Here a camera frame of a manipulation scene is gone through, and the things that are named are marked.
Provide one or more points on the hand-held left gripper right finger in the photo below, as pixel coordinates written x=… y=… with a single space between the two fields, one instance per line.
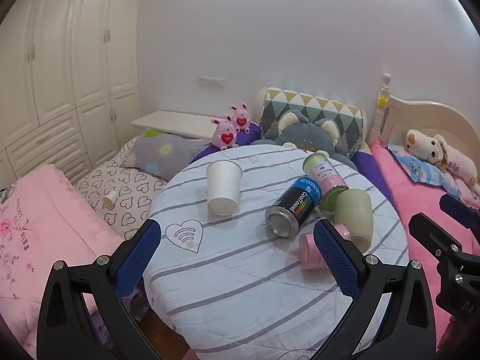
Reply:
x=335 y=258

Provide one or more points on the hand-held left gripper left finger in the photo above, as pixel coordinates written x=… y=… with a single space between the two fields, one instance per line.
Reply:
x=137 y=255

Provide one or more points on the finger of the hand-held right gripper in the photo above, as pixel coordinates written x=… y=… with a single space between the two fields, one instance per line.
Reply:
x=435 y=232
x=459 y=212

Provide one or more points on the white paper cup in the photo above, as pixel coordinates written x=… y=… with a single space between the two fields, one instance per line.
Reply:
x=224 y=185

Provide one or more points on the pink cup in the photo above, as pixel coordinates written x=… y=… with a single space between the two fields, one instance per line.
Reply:
x=309 y=249

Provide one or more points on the pale green cup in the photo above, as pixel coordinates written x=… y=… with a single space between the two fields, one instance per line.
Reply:
x=354 y=213

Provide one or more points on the small white cup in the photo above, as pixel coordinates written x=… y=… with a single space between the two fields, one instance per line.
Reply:
x=111 y=199

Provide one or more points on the pink fleece blanket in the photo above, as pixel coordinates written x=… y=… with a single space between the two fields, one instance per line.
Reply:
x=407 y=210

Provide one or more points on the cream and pink plush animal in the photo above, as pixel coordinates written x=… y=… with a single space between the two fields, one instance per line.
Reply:
x=450 y=155

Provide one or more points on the blue cartoon print pillow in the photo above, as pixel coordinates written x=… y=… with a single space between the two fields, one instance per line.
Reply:
x=420 y=167

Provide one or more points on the black and blue can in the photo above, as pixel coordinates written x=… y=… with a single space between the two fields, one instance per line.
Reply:
x=294 y=206

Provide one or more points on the heart print blanket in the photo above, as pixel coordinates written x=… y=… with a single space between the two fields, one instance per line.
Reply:
x=127 y=187

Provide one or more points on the pink and green can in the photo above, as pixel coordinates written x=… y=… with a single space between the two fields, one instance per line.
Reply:
x=325 y=174

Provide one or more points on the round striped-cloth table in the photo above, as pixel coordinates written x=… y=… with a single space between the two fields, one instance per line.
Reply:
x=240 y=277

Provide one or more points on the pink embroidered quilt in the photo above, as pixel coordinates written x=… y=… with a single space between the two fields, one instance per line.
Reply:
x=41 y=228

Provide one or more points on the cream bed headboard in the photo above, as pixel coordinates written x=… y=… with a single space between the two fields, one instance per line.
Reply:
x=423 y=118

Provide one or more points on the grey flower print pillow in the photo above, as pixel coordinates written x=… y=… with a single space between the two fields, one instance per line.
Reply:
x=165 y=153

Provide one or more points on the grey plush animal cushion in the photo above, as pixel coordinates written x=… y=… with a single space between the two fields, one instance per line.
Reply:
x=303 y=138

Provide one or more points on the white nightstand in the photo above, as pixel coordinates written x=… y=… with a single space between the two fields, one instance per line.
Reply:
x=176 y=122

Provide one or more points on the pink plush toy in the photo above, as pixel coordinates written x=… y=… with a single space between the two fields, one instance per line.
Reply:
x=241 y=119
x=225 y=135

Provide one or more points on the triangle pattern cushion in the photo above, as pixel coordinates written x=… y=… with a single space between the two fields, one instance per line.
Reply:
x=318 y=107

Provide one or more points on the white wardrobe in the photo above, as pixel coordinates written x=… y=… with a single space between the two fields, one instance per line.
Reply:
x=63 y=63

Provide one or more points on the white wall switch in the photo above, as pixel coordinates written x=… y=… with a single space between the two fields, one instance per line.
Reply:
x=211 y=82

